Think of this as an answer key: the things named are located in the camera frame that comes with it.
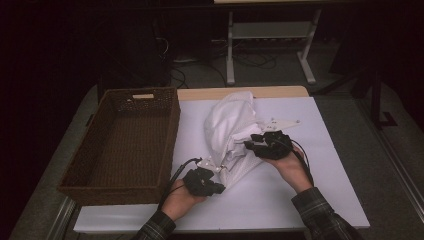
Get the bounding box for white mesh laundry bag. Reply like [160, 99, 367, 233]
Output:
[203, 91, 268, 192]

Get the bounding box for person's right hand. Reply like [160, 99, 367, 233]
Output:
[263, 146, 315, 194]

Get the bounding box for black floor cables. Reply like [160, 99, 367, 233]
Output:
[169, 49, 278, 89]

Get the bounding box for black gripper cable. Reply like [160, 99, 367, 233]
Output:
[283, 137, 316, 188]
[157, 157, 203, 212]

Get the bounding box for metal rail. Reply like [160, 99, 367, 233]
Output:
[354, 98, 424, 214]
[46, 196, 78, 240]

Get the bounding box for white metal desk frame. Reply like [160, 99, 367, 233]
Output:
[213, 0, 323, 86]

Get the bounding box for black metal stand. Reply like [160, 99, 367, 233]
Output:
[313, 64, 398, 130]

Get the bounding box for brown wicker basket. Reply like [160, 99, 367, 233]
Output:
[57, 86, 182, 207]

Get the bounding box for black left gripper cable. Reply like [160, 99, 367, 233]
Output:
[157, 157, 203, 212]

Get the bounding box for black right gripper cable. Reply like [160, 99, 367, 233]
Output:
[283, 137, 316, 188]

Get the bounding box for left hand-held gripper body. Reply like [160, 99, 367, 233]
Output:
[182, 158, 223, 197]

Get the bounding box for white foam board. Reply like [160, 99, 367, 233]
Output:
[73, 96, 371, 234]

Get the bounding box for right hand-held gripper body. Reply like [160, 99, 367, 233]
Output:
[255, 118, 302, 161]

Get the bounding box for person's left hand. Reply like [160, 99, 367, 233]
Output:
[161, 178, 208, 222]

